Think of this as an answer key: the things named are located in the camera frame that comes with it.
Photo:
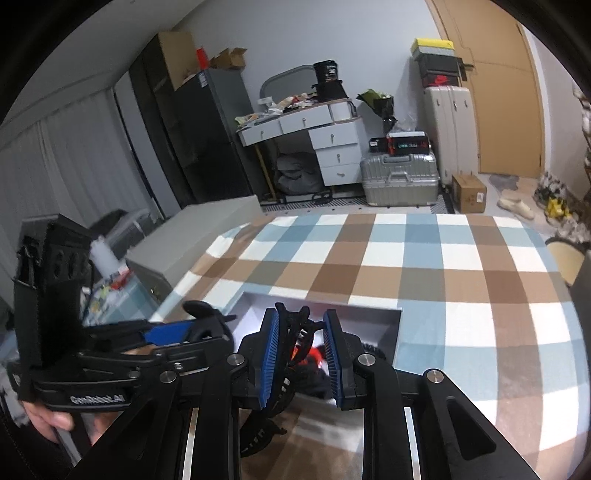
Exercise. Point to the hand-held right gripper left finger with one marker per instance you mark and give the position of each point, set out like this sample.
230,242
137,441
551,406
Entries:
269,360

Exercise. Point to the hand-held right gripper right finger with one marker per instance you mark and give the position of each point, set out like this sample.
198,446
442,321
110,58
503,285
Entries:
333,360

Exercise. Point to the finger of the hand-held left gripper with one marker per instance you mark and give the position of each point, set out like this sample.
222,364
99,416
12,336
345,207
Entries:
166,333
184,350

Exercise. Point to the red flower hair clip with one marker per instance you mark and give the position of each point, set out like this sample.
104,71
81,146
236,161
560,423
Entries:
314,356

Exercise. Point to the large black hair claw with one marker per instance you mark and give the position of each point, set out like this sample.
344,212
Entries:
295,323

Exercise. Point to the grey rectangular box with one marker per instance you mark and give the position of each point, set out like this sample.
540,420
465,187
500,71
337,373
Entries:
364,323

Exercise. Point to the person's left hand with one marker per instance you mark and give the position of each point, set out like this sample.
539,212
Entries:
44,417

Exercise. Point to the white plastic bottle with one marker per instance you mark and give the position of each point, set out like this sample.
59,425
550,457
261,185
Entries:
102,256

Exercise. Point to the grey bench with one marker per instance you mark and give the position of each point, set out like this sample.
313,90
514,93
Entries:
203,235

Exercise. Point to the checked tablecloth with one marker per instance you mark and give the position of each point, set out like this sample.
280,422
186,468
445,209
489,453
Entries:
438,286

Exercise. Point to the grey curtain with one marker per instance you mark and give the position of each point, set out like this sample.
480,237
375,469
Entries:
69,161

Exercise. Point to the striped floor mat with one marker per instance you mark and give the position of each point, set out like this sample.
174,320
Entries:
351,205

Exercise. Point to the grey bag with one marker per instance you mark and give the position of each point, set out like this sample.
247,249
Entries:
298,175

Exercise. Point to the silver suitcase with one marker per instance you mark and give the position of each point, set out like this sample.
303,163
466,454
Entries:
399,177

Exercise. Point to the tall black cabinet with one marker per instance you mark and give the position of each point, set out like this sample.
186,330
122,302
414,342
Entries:
203,134

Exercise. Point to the brown cardboard box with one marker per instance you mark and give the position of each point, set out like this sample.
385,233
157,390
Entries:
468,194

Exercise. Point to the small black box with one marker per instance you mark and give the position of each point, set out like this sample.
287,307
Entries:
378,145

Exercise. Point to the white desk with drawers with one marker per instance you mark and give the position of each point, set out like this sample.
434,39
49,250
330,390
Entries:
323,134

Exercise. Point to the black box with red print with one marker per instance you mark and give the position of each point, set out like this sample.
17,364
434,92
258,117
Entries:
408,144

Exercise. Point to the beige slipper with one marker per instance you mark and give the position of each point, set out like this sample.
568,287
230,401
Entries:
510,203
524,211

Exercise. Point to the desk clutter pile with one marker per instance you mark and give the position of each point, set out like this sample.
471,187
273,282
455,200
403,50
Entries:
281,106

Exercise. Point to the white suitcase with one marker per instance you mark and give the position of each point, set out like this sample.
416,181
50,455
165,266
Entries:
450,134

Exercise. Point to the dark wrapped flower bouquet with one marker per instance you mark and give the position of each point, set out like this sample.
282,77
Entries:
381,104

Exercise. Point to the large cardboard box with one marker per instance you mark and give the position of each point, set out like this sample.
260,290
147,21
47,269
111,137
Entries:
178,57

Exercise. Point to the yellow black pile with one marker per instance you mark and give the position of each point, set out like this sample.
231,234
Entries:
558,203

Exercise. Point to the small red box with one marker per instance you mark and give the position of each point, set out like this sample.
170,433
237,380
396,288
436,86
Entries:
202,57

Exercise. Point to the black bag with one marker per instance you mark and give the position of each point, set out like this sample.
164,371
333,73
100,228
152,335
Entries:
328,81

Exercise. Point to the open small cardboard box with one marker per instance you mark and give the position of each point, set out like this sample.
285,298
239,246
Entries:
228,57

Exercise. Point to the black red shoe box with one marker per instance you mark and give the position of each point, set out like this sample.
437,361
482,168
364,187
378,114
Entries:
442,78

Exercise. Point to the wooden door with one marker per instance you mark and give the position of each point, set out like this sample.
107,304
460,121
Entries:
503,92

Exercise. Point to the yellow top shoe box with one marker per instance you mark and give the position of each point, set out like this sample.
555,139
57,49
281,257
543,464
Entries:
431,47

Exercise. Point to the oval mirror frame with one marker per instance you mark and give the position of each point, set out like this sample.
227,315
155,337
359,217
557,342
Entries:
277,76

